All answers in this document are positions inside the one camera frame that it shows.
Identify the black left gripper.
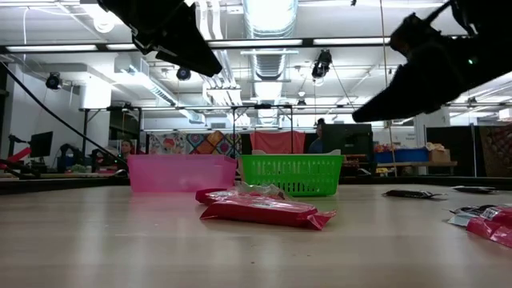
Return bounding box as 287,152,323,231
98,0,223,78

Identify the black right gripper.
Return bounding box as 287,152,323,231
352,35,512,123

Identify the red KitKat mini bar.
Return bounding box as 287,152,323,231
198,195,338,231
194,187,242,206
465,205,512,250

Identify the clear red candy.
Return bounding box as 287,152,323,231
234,181,290,201

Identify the blue storage bin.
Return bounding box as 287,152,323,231
374,148,430,164

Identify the cardboard box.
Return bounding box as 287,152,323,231
426,142,452,163

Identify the wooden background table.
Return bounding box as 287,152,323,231
375,160,459,177

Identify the black partition panel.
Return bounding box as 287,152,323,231
425,125,479,177

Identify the large black monitor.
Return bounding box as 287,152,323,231
321,123,375,161

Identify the colourful patchwork quilt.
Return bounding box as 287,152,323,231
146,130,243,156

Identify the dark patterned quilt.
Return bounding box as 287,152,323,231
478,124,512,178

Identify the person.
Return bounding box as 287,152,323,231
119,138,136,160
307,118,327,154

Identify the red hanging cloth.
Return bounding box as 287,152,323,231
250,130,307,155

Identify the pink plastic tray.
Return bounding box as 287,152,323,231
126,154,238,194

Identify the black beam with lights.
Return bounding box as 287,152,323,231
0,34,512,55

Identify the green plastic basket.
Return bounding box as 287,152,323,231
238,154,346,198

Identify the small black monitor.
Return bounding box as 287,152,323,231
28,130,54,158

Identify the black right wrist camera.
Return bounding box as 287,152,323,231
390,12,439,55

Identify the tan hanging rope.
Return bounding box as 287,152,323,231
379,0,398,177

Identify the silver ventilation duct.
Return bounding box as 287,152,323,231
241,0,300,83

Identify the black background rig frame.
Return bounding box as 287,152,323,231
78,102,512,163

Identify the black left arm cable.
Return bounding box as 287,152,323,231
0,61,130,164

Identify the black aluminium table frame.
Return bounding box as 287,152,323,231
0,174,512,196

